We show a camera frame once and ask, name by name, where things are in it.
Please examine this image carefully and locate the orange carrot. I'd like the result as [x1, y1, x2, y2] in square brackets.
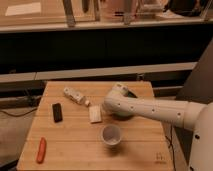
[36, 137, 46, 164]

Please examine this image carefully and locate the black power cable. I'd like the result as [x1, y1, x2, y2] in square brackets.
[0, 107, 39, 118]

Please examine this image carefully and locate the green ceramic bowl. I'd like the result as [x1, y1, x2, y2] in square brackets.
[112, 91, 138, 120]

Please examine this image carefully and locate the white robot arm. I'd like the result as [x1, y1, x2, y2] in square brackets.
[103, 83, 213, 171]

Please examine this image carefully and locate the black cable at table right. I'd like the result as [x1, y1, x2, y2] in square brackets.
[164, 123, 177, 171]

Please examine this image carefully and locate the black rectangular block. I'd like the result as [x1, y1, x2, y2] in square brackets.
[52, 103, 63, 123]

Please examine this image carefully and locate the white paper sheet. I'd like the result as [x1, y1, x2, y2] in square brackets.
[5, 2, 41, 16]

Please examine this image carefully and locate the white paper cup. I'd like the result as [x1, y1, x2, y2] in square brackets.
[101, 124, 121, 148]

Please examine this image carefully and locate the white sponge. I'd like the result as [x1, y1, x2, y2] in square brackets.
[89, 106, 102, 123]

